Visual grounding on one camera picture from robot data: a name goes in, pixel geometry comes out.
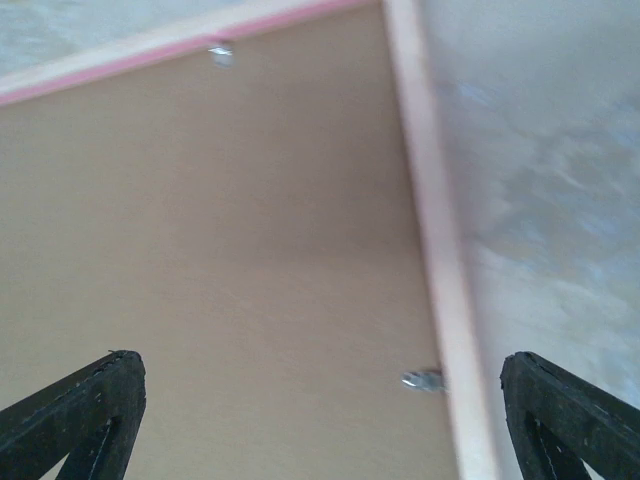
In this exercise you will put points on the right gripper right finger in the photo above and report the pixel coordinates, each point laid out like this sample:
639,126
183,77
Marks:
562,426

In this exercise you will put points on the metal frame retaining clip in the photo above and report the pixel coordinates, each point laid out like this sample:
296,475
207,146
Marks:
221,52
424,381

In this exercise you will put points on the pink wooden picture frame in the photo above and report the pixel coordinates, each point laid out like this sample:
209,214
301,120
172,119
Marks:
440,250

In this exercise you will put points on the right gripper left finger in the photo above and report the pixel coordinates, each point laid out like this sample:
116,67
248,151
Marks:
88,420

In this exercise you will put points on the brown frame backing board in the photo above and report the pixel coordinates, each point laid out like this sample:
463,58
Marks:
210,225

